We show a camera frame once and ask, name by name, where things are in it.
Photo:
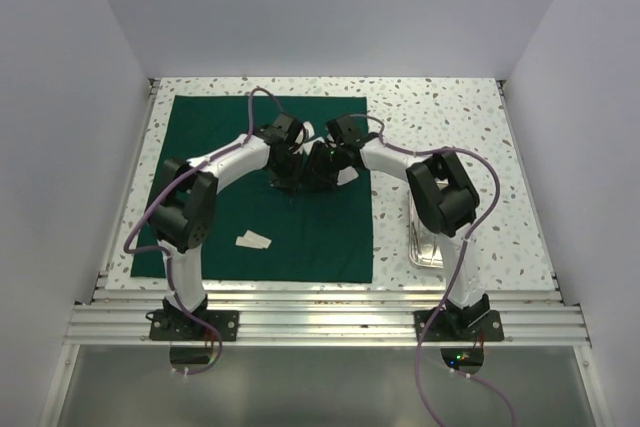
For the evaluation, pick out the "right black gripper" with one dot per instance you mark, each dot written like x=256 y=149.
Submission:
x=324 y=180

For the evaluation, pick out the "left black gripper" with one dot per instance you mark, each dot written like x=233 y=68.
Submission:
x=291 y=182

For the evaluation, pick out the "white gauze pad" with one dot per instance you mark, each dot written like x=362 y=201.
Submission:
x=346 y=176
x=306 y=135

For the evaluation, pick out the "white packet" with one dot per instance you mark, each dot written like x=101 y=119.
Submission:
x=257 y=239
x=251 y=243

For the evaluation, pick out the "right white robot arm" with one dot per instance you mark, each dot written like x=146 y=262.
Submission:
x=444 y=198

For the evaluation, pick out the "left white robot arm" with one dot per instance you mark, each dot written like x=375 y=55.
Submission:
x=184 y=196

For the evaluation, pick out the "green surgical cloth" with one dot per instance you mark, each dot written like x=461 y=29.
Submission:
x=323 y=237

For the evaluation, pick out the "stainless steel tray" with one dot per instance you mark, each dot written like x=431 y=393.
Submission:
x=424 y=252

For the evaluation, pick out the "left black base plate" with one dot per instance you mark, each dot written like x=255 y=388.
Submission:
x=164 y=327

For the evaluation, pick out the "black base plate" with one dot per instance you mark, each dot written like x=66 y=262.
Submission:
x=164 y=327
x=450 y=327

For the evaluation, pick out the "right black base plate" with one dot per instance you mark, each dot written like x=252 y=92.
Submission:
x=450 y=327

